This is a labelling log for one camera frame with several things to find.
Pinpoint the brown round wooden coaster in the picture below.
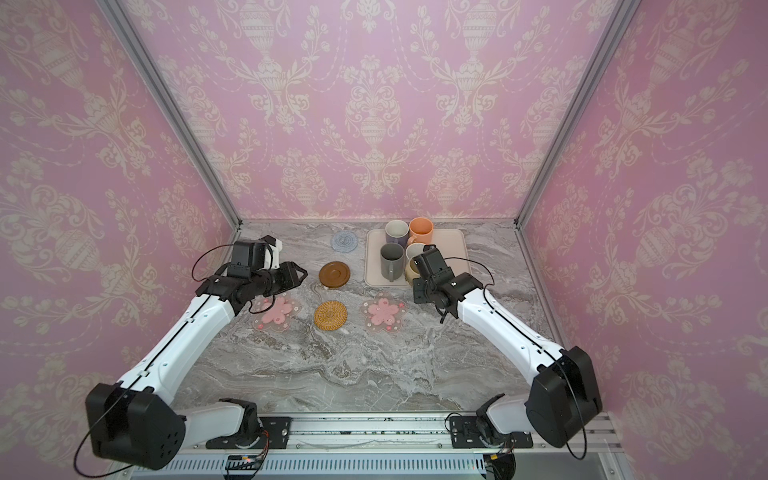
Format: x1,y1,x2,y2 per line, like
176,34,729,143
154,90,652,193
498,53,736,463
318,261,351,289

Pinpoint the beige glazed round mug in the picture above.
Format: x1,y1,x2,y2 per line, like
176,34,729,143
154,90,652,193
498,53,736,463
404,259,421,286

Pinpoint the white perforated cable duct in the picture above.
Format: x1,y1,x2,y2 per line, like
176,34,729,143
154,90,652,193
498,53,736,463
126,452,487,479

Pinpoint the woven rattan round coaster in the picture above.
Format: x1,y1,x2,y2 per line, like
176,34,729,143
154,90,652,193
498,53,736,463
313,301,348,331

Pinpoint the cream rectangular tray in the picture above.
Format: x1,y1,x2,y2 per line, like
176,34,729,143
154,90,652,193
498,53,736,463
364,228,471,288

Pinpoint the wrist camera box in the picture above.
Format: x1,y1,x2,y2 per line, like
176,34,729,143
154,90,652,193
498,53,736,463
413,244,455,283
227,235,283,279

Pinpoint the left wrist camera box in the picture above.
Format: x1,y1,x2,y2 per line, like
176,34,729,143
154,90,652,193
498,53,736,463
227,235,283,279

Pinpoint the left aluminium corner post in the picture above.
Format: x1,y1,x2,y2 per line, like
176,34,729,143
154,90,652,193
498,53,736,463
96,0,242,231

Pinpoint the grey ceramic mug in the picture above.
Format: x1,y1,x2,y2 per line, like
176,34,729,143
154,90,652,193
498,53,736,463
379,243,405,282

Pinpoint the purple ceramic mug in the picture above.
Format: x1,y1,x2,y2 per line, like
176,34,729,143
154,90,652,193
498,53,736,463
384,220,410,248

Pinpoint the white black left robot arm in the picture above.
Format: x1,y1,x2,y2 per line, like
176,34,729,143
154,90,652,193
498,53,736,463
82,261,308,470

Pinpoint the pink flower coaster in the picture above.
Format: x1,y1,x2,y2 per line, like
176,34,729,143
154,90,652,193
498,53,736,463
254,294,301,331
361,293,407,333

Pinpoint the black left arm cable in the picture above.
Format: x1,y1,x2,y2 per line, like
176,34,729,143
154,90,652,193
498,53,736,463
190,242,235,283

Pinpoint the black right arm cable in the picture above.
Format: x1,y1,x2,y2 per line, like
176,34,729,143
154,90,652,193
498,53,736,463
443,256,496,289

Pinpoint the white speckled mug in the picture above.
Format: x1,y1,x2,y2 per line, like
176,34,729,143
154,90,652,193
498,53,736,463
405,242,426,261

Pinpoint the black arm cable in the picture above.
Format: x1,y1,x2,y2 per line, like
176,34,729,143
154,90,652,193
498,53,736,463
443,256,496,289
190,242,235,283

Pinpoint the aluminium corner post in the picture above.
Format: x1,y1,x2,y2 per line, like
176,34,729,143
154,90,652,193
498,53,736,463
516,0,641,231
96,0,242,231

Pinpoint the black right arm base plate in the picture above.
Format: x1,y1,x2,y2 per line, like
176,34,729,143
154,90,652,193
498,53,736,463
444,412,534,450

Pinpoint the aluminium front rail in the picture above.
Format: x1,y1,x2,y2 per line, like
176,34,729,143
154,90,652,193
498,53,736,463
119,411,622,455

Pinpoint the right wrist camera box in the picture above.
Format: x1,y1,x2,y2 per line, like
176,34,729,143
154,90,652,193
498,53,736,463
413,244,455,283

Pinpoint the orange ceramic mug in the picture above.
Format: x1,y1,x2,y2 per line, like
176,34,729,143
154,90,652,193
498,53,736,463
407,217,434,245

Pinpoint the blue woven round coaster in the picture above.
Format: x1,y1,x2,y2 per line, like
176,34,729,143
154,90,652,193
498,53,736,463
331,230,359,254

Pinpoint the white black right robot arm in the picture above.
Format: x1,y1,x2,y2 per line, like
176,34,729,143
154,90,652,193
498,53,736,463
412,273,602,448

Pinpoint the right aluminium corner post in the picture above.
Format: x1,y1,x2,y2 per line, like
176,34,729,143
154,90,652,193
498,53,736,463
516,0,641,231

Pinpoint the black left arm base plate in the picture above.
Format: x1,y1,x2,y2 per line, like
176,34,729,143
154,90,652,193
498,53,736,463
205,416,292,450

